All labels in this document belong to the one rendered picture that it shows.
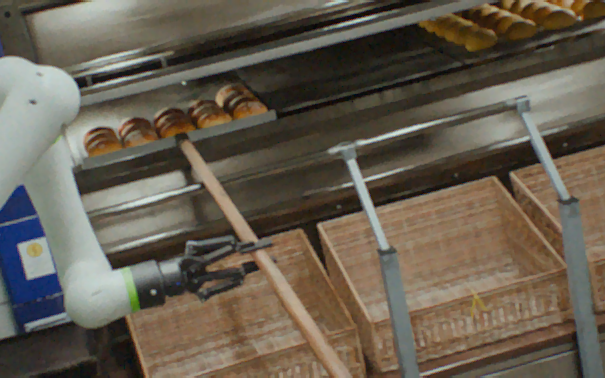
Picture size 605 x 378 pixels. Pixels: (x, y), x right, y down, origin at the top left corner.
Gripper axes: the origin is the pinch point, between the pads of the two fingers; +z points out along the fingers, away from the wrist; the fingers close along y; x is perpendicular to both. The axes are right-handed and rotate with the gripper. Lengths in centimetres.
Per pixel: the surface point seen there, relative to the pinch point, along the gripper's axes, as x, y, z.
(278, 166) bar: -61, 3, 19
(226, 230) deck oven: -99, 30, 7
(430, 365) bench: -47, 61, 45
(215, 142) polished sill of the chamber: -99, 4, 10
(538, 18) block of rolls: -123, -1, 119
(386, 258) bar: -39, 25, 37
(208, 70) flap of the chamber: -84, -20, 10
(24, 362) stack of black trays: -71, 40, -54
